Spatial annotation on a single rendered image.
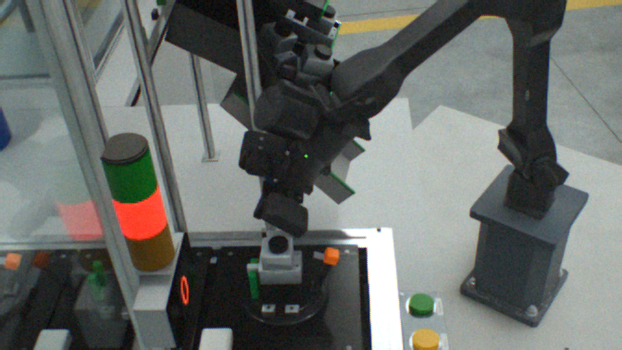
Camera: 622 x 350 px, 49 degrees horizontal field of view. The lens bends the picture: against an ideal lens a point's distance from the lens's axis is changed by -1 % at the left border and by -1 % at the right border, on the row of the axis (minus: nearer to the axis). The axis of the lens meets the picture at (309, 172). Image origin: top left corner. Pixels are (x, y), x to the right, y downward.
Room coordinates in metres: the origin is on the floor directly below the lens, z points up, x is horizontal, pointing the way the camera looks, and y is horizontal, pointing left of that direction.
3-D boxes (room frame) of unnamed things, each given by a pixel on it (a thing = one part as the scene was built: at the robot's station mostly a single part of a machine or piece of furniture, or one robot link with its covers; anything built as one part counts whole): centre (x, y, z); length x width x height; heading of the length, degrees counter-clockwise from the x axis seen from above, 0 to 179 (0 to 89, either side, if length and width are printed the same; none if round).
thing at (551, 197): (0.83, -0.35, 1.09); 0.07 x 0.07 x 0.06; 50
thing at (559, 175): (0.83, -0.35, 1.15); 0.09 x 0.07 x 0.06; 17
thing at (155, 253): (0.56, 0.18, 1.28); 0.05 x 0.05 x 0.05
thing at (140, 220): (0.56, 0.18, 1.33); 0.05 x 0.05 x 0.05
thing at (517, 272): (0.83, -0.35, 0.96); 0.15 x 0.15 x 0.20; 50
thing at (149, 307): (0.56, 0.18, 1.29); 0.12 x 0.05 x 0.25; 176
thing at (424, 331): (0.64, -0.16, 0.96); 0.04 x 0.04 x 0.02
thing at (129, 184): (0.56, 0.18, 1.38); 0.05 x 0.05 x 0.05
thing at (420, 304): (0.71, -0.16, 0.96); 0.04 x 0.04 x 0.02
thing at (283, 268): (0.74, 0.06, 1.06); 0.08 x 0.04 x 0.07; 86
